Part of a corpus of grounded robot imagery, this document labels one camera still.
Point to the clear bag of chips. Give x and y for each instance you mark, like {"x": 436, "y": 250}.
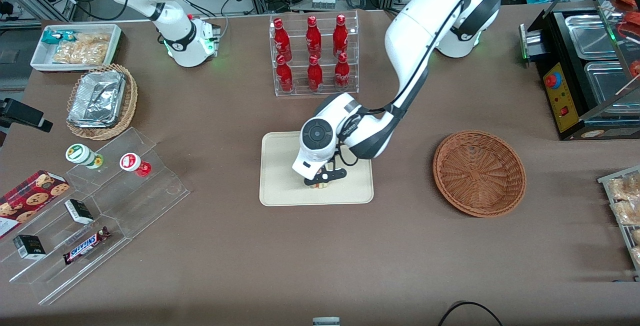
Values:
{"x": 82, "y": 49}

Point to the green lid drink bottle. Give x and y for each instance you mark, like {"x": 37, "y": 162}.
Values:
{"x": 80, "y": 154}

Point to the brown wicker basket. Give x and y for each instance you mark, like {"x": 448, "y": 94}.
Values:
{"x": 480, "y": 173}

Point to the clear bag of crackers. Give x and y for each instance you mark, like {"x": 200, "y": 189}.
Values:
{"x": 626, "y": 188}
{"x": 627, "y": 213}

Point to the snickers chocolate bar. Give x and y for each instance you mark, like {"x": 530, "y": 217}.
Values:
{"x": 86, "y": 245}

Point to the clear acrylic stepped shelf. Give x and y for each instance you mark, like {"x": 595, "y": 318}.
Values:
{"x": 145, "y": 201}

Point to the black food warmer machine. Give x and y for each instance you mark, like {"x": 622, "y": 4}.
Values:
{"x": 562, "y": 100}

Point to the red cookie box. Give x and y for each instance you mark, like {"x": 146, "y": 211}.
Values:
{"x": 30, "y": 198}

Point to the white rectangular snack bin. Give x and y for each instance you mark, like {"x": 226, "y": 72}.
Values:
{"x": 40, "y": 58}

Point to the white power strip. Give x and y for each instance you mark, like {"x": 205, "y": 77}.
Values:
{"x": 323, "y": 2}

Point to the red lid drink bottle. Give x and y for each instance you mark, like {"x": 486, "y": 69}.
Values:
{"x": 132, "y": 162}

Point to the stacked aluminium foil containers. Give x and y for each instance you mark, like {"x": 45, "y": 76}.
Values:
{"x": 97, "y": 98}

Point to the beige plastic tray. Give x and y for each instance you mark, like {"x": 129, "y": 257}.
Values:
{"x": 280, "y": 176}

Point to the light wicker basket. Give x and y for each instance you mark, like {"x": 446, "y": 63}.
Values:
{"x": 131, "y": 98}

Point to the triangle sandwich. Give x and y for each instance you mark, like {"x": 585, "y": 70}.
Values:
{"x": 320, "y": 186}

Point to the tray of packaged pastries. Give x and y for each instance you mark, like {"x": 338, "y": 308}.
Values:
{"x": 617, "y": 226}

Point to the grey white object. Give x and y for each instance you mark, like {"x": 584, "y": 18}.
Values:
{"x": 326, "y": 321}

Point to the teal snack packet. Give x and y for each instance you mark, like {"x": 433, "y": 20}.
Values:
{"x": 54, "y": 36}

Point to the red cola bottle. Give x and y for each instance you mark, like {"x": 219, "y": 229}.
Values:
{"x": 281, "y": 38}
{"x": 313, "y": 35}
{"x": 342, "y": 73}
{"x": 315, "y": 75}
{"x": 340, "y": 34}
{"x": 284, "y": 76}

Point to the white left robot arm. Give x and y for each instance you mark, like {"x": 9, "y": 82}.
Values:
{"x": 415, "y": 40}

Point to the small black box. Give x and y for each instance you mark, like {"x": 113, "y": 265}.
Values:
{"x": 78, "y": 211}
{"x": 29, "y": 246}

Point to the clear acrylic bottle rack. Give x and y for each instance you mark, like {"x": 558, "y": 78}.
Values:
{"x": 316, "y": 93}

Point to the black device on stand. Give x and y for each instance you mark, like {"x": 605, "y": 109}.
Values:
{"x": 22, "y": 113}

